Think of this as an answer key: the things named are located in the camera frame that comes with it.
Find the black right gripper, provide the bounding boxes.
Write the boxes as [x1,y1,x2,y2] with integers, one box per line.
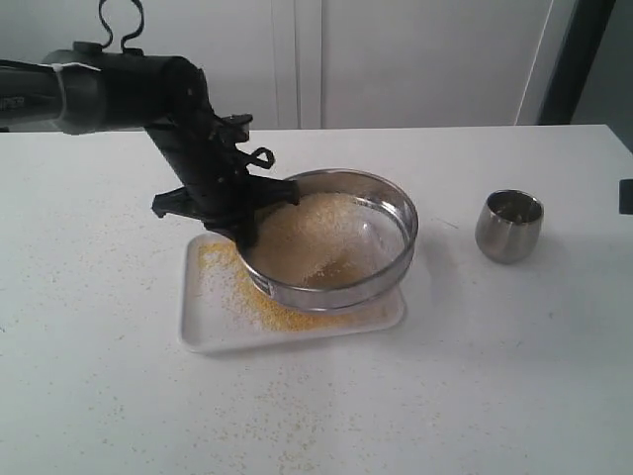
[618,180,633,215]

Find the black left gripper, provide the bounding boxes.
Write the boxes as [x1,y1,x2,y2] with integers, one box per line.
[150,111,301,248]

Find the round steel mesh sieve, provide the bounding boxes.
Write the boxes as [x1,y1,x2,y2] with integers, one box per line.
[238,168,419,314]

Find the stainless steel cup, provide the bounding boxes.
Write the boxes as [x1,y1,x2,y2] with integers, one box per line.
[475,189,544,264]

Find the yellow grain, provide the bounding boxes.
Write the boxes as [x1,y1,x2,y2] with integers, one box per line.
[245,193,376,289]

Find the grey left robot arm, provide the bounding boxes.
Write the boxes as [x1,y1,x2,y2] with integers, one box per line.
[1,42,301,246]

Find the yellow fine grains on tray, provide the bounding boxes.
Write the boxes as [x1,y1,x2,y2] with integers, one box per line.
[198,242,395,333]

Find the white rectangular plastic tray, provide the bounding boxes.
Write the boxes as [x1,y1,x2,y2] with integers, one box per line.
[179,234,407,355]

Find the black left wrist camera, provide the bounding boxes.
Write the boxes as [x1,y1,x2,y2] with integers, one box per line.
[215,114,253,143]

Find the dark vertical post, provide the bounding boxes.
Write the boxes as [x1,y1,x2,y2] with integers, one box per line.
[537,0,616,126]

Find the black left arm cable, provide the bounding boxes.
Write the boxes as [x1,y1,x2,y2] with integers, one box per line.
[96,0,147,53]

